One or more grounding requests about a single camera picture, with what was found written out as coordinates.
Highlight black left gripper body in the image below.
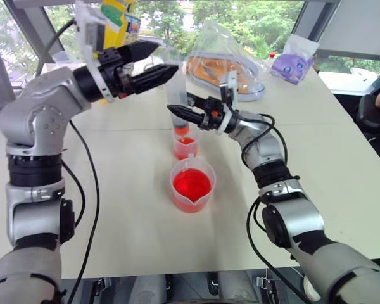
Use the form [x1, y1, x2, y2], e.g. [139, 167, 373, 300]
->
[96, 46, 137, 98]

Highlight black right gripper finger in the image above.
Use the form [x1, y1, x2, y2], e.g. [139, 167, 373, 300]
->
[167, 104, 205, 127]
[186, 91, 208, 109]

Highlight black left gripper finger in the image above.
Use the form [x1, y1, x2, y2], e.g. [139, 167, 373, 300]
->
[118, 40, 160, 65]
[127, 63, 180, 96]

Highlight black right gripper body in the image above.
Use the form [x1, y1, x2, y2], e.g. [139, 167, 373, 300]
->
[199, 97, 226, 131]

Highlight clear plastic syringe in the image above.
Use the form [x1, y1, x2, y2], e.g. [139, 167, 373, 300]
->
[165, 74, 193, 142]

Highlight small clear cup red liquid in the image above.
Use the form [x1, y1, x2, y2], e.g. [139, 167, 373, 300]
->
[173, 128, 204, 161]

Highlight large measuring cup red liquid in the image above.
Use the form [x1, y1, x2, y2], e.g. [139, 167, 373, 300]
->
[169, 153, 217, 214]

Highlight yellow snack bag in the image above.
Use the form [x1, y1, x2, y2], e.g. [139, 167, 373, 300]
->
[99, 0, 143, 53]

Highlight clear plastic bag orange contents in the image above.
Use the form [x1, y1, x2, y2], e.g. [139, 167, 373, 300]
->
[184, 18, 268, 103]

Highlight purple tissue pack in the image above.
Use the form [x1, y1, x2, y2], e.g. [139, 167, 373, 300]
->
[270, 34, 320, 86]

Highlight black chair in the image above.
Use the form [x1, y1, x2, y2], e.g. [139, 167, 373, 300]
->
[355, 93, 380, 136]

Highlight grey rounded shape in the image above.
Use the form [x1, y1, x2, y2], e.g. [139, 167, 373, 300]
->
[216, 270, 261, 304]
[132, 274, 168, 304]

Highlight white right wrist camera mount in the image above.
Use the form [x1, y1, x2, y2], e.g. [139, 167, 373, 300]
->
[219, 70, 242, 136]

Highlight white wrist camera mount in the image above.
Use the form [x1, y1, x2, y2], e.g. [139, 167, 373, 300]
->
[74, 1, 115, 104]
[219, 70, 242, 136]

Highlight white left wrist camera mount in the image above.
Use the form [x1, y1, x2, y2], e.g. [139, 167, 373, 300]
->
[74, 1, 115, 104]

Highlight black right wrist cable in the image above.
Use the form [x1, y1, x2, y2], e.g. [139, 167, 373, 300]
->
[230, 109, 289, 178]

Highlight grey cable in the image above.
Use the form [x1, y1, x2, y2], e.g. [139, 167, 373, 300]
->
[34, 18, 77, 77]

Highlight long black left arm cable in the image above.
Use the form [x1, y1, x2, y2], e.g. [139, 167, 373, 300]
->
[65, 119, 101, 304]

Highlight black right elbow cable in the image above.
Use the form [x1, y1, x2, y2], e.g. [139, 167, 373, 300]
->
[245, 195, 306, 304]

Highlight short black left arm cable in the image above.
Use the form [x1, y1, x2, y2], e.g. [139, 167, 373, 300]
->
[61, 161, 87, 229]

